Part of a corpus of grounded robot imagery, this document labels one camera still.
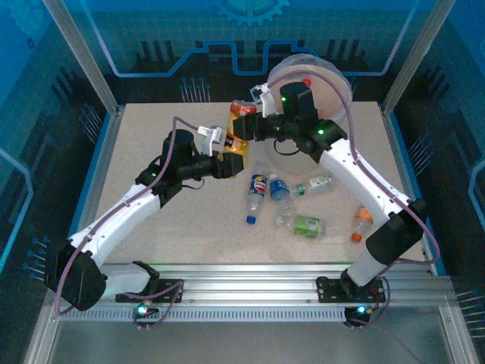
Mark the orange juice bottle black label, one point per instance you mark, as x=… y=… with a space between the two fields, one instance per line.
x=242 y=108

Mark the orange label bottle orange cap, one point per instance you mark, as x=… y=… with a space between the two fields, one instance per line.
x=360 y=227

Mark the aluminium right frame post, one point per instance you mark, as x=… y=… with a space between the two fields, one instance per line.
x=417 y=53

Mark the blue pepsi bottle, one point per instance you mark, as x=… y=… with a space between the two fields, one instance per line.
x=257 y=187

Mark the green cap bottle white label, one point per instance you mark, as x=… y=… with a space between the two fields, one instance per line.
x=318 y=182

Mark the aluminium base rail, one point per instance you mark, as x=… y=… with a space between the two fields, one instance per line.
x=246 y=280

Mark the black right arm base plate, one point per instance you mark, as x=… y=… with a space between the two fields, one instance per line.
x=329 y=290

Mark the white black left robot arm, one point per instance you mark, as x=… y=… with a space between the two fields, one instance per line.
x=121 y=214

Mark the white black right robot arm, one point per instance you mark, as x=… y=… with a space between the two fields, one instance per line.
x=360 y=174

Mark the aluminium left frame post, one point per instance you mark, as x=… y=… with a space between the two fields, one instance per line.
x=81 y=57

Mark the beige plastic bin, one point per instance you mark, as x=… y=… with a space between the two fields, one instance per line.
x=326 y=95

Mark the green label clear bottle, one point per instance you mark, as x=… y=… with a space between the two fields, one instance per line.
x=308 y=225

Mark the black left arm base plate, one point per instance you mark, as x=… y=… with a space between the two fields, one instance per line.
x=170 y=290

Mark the blue label water bottle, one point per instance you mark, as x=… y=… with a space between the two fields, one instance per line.
x=279 y=189

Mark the black connector with green light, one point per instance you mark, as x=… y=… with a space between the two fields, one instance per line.
x=143 y=311
x=360 y=311

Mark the aluminium frame post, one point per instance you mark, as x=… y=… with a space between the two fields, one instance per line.
x=417 y=53
x=81 y=57

